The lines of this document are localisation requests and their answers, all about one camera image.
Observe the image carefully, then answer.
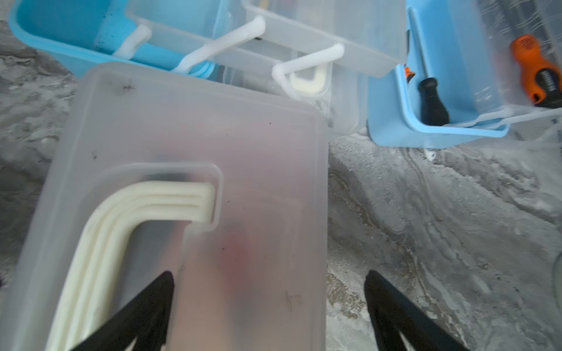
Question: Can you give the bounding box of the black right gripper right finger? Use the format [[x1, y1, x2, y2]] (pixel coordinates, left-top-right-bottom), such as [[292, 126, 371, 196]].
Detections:
[[364, 270, 466, 350]]

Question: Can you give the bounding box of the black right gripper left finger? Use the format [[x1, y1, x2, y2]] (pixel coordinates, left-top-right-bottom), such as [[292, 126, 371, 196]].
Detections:
[[74, 271, 175, 351]]

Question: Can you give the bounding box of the pink toolbox with clear lid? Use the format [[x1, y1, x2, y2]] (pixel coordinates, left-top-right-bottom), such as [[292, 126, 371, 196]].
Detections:
[[1, 62, 329, 350]]

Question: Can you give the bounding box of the blue toolbox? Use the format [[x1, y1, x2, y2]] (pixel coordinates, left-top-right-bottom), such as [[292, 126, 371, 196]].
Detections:
[[367, 1, 561, 149], [8, 1, 407, 136]]

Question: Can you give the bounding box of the orange screwdriver in tray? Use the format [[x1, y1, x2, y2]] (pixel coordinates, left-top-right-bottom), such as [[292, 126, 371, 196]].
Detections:
[[510, 35, 561, 109]]

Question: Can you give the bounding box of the black handled screwdriver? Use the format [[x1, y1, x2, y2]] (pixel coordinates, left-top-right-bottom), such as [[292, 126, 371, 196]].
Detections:
[[418, 78, 450, 127]]

